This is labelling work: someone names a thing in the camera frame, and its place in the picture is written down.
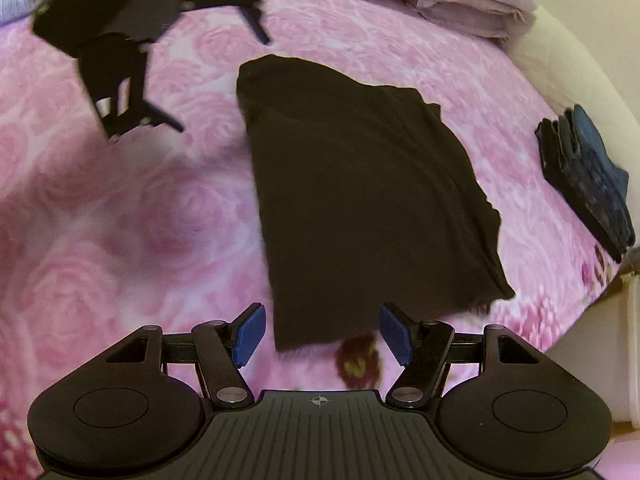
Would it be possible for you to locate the white cabinet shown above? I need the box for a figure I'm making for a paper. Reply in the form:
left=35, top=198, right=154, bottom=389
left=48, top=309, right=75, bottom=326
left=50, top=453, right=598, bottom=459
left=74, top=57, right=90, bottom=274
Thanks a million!
left=612, top=272, right=640, bottom=431

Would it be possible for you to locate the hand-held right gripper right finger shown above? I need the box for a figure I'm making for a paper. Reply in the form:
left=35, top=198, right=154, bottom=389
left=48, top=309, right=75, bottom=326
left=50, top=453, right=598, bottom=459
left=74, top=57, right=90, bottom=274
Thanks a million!
left=378, top=302, right=546, bottom=408

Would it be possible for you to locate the dark blue folded garment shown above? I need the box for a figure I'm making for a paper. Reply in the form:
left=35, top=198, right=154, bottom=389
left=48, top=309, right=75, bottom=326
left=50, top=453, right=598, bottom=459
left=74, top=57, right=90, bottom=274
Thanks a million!
left=570, top=104, right=631, bottom=196

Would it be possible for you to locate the cream padded bed frame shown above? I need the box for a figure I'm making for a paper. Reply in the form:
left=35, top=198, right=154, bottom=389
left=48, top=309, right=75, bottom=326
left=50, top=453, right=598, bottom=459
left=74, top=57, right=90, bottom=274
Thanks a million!
left=510, top=5, right=640, bottom=131

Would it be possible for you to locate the black garment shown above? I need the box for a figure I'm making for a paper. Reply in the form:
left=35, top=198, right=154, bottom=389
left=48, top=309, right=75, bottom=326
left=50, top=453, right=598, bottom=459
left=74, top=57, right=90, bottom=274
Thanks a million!
left=236, top=54, right=517, bottom=352
left=535, top=110, right=636, bottom=263

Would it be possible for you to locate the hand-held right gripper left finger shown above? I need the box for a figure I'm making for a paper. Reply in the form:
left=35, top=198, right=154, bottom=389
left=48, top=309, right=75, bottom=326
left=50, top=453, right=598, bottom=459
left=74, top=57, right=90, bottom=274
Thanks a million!
left=104, top=302, right=266, bottom=406

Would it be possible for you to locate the pink floral blanket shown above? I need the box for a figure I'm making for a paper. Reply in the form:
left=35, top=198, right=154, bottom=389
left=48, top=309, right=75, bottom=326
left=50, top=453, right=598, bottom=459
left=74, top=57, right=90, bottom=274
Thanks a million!
left=0, top=0, right=626, bottom=480

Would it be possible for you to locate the black folded garment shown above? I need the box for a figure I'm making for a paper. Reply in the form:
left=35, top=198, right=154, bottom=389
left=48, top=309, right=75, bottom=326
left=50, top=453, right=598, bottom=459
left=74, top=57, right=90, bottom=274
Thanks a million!
left=535, top=110, right=636, bottom=263

